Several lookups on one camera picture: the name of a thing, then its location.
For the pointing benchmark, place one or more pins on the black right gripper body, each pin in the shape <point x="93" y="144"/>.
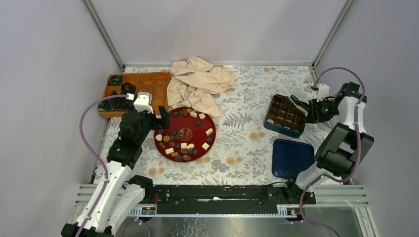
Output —
<point x="326" y="110"/>

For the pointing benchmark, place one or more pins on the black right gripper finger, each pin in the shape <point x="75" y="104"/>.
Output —
<point x="312" y="104"/>
<point x="311" y="117"/>

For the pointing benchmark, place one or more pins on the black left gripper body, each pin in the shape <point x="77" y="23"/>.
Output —
<point x="150" y="122"/>

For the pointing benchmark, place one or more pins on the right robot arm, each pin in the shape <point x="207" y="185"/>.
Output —
<point x="347" y="143"/>

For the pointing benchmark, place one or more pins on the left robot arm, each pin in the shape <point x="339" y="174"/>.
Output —
<point x="113" y="200"/>

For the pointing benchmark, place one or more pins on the navy chocolate box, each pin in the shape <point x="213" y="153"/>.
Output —
<point x="288" y="119"/>

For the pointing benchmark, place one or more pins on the white block chocolate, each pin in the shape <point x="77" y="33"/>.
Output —
<point x="205" y="146"/>

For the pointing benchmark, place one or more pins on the dark rolled tie patterned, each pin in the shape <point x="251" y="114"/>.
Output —
<point x="121" y="104"/>

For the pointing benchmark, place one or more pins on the red round tray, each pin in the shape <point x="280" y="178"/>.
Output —
<point x="182" y="142"/>

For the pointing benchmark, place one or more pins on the wooden compartment tray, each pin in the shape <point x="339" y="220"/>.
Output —
<point x="153" y="82"/>

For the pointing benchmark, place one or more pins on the beige crumpled cloth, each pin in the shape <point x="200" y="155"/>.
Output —
<point x="194" y="82"/>

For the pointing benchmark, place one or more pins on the navy box lid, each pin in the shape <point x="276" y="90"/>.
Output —
<point x="289" y="158"/>

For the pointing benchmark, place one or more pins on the floral tablecloth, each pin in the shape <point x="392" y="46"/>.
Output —
<point x="242" y="150"/>

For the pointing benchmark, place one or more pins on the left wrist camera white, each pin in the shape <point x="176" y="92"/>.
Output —
<point x="140" y="102"/>

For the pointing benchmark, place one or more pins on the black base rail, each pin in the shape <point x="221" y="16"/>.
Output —
<point x="206" y="200"/>

